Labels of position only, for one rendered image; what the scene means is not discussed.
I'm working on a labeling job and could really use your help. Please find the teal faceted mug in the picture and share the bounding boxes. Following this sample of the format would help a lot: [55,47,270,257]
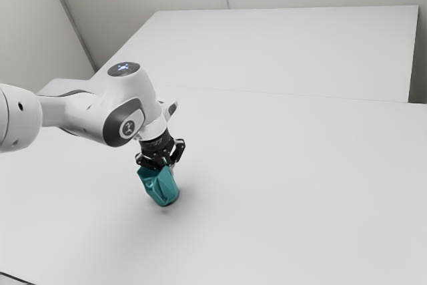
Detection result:
[137,164,180,206]

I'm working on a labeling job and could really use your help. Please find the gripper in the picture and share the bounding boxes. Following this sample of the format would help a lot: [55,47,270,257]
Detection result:
[134,133,186,171]

